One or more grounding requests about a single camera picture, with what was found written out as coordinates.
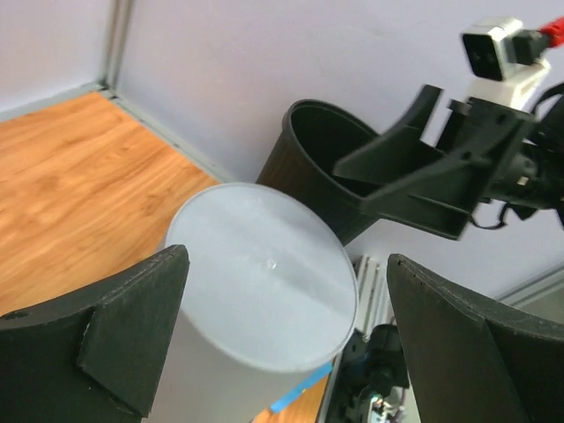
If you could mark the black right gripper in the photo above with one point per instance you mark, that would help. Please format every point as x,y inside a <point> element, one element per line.
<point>485,152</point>

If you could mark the grey plastic bin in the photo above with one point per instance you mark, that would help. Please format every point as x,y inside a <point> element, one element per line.
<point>270,297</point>

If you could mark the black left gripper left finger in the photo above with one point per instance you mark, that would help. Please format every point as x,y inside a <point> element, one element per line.
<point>95,354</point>

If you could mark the blue cartoon print cloth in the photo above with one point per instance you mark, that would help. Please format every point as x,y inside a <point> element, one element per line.
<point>303,386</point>

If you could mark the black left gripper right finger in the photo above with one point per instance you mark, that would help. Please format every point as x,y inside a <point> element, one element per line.
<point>471,358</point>

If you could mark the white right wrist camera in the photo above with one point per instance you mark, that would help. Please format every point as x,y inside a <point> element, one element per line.
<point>506,59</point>

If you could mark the black plastic bin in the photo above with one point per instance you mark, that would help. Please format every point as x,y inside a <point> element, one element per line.
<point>314,136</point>

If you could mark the aluminium frame rail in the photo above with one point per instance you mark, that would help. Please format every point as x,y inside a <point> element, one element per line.
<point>121,16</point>

